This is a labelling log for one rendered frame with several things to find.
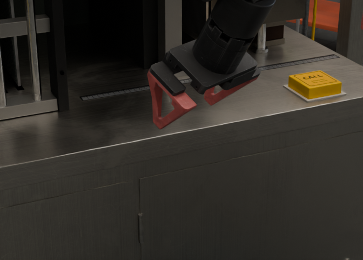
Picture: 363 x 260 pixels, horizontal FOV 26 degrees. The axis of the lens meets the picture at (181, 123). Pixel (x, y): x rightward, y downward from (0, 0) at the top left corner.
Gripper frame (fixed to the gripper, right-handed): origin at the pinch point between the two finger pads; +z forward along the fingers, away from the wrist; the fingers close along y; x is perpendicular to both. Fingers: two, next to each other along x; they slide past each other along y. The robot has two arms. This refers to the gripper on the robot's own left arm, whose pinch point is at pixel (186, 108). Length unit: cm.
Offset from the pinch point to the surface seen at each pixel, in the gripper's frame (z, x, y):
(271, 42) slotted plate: 27, -20, -62
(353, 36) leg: 55, -27, -134
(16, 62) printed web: 34, -40, -12
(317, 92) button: 15.4, 0.0, -44.1
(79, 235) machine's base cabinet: 40.1, -7.2, -3.3
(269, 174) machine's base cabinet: 30.0, 3.9, -36.2
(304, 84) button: 15.7, -2.6, -43.4
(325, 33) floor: 175, -96, -319
